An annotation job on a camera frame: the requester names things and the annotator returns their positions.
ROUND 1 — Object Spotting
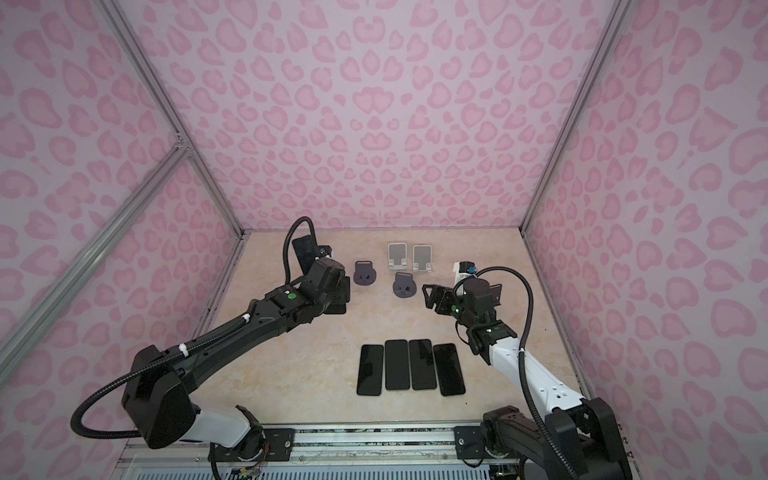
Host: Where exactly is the blue phone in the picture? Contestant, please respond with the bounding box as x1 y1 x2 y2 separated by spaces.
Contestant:
324 298 348 315

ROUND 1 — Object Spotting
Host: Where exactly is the dark round stand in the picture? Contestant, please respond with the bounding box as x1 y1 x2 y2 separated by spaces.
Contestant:
392 271 418 299
352 260 377 286

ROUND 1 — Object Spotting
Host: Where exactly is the white folding stand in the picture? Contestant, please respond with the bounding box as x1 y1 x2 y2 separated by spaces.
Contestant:
413 244 433 272
387 242 408 271

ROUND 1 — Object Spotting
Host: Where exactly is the purple phone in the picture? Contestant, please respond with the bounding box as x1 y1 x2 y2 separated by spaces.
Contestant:
291 234 319 275

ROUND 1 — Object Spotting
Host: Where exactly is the black phone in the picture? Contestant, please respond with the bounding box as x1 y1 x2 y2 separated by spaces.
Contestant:
408 339 438 391
384 339 411 391
433 343 466 396

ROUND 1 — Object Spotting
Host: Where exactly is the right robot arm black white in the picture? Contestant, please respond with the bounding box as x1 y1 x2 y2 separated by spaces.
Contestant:
422 276 632 479

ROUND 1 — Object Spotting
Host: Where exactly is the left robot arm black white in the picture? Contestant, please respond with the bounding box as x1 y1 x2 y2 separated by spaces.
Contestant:
122 257 350 461

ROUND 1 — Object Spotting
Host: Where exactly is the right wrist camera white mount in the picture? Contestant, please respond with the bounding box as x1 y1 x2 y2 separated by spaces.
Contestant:
453 261 477 290

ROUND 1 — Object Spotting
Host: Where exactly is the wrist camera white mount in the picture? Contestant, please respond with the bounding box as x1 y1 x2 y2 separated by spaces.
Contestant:
316 245 332 259
453 261 477 290

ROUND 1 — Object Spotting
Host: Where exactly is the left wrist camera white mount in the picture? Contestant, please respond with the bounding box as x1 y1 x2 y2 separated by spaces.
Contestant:
316 245 332 259

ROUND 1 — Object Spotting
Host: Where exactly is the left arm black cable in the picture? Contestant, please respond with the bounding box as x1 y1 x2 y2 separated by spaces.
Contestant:
70 215 317 439

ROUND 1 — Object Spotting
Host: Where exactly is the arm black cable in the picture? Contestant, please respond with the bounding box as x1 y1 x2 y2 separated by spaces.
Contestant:
70 215 317 439
452 265 580 480

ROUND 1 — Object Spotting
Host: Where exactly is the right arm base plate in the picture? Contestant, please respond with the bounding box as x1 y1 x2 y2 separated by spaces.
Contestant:
453 424 488 462

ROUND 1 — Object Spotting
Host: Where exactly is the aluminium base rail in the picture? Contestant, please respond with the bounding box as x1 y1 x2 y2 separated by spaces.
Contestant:
111 421 522 479

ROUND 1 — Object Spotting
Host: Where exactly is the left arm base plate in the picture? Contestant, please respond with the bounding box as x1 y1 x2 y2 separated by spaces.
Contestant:
208 427 295 463

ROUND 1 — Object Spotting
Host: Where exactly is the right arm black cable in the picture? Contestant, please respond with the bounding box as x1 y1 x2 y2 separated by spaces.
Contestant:
452 265 580 480

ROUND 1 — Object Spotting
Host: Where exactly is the left aluminium frame diagonal bar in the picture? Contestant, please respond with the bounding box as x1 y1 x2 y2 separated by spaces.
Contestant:
1 141 189 385

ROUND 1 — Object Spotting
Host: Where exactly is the left corner aluminium post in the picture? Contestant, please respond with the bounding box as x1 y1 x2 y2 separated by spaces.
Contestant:
94 0 245 239

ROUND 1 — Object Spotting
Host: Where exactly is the corner aluminium post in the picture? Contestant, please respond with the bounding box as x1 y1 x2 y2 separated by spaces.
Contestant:
519 0 636 238
94 0 245 239

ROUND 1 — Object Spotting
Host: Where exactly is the right corner aluminium post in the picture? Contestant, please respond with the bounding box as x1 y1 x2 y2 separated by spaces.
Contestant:
519 0 636 238

